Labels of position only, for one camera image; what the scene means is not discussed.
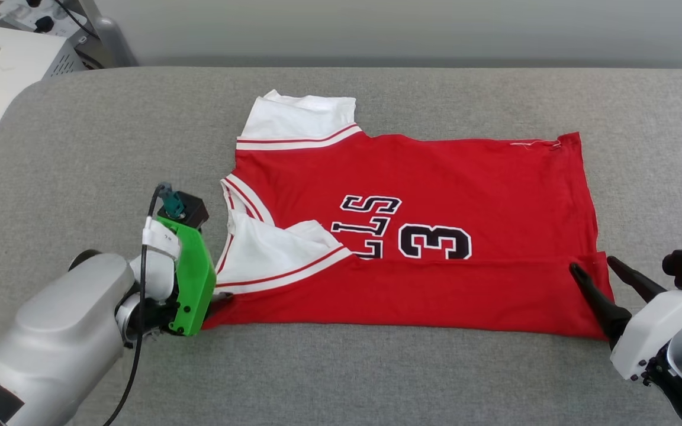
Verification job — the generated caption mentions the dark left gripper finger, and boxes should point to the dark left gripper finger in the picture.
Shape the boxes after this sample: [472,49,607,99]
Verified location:
[208,291,236,312]

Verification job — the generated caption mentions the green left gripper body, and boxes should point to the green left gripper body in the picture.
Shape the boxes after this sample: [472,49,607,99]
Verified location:
[156,217,218,337]

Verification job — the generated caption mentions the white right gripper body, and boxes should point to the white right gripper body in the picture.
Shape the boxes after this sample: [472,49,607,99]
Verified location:
[610,289,682,382]

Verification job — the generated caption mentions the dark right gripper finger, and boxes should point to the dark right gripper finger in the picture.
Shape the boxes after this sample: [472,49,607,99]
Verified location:
[570,263,633,345]
[607,256,668,303]

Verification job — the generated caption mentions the red white basketball jersey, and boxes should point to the red white basketball jersey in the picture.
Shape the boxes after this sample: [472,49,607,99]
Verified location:
[201,89,615,341]

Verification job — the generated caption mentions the white label tape strip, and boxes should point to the white label tape strip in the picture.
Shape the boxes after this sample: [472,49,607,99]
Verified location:
[142,217,181,260]

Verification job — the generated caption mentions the white equipment case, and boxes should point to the white equipment case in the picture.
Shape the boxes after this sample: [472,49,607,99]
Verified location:
[0,22,88,197]

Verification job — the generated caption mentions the white power strip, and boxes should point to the white power strip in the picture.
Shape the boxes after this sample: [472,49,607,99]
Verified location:
[0,0,85,38]

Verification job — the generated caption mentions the grey metal frame post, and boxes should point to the grey metal frame post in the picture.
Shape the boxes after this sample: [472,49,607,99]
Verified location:
[76,0,139,67]

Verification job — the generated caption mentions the black power cable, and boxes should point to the black power cable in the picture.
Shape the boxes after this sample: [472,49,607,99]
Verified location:
[24,0,102,41]

